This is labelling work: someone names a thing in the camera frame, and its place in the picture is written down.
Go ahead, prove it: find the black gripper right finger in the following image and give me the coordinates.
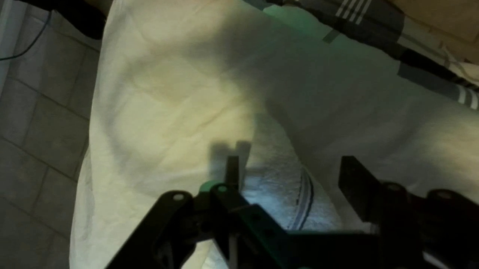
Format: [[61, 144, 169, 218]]
[[338, 153, 479, 269]]

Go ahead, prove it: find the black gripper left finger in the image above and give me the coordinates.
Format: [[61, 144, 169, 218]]
[[106, 155, 290, 269]]

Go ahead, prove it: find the grey plaid blanket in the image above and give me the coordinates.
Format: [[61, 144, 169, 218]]
[[242, 0, 479, 112]]

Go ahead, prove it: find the cream pillow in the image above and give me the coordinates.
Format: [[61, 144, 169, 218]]
[[67, 0, 479, 269]]

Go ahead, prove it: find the thin dark floor cable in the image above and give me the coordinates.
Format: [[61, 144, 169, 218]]
[[0, 8, 54, 64]]

